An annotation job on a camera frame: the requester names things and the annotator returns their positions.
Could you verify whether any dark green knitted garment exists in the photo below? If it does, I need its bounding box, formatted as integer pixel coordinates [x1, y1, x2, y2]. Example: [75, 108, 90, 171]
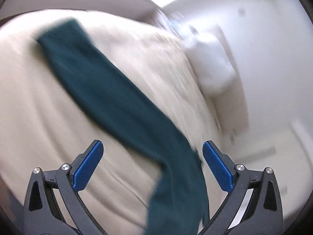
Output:
[37, 20, 209, 234]

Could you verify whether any beige bed blanket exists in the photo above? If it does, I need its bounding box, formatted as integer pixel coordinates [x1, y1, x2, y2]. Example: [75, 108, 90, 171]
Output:
[1, 10, 221, 234]

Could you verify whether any beige padded headboard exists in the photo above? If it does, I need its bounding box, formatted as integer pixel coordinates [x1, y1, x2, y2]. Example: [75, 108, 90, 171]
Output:
[210, 25, 249, 137]

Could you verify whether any white pillow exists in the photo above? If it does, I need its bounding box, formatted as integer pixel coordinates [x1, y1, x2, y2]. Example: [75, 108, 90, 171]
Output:
[185, 34, 237, 97]

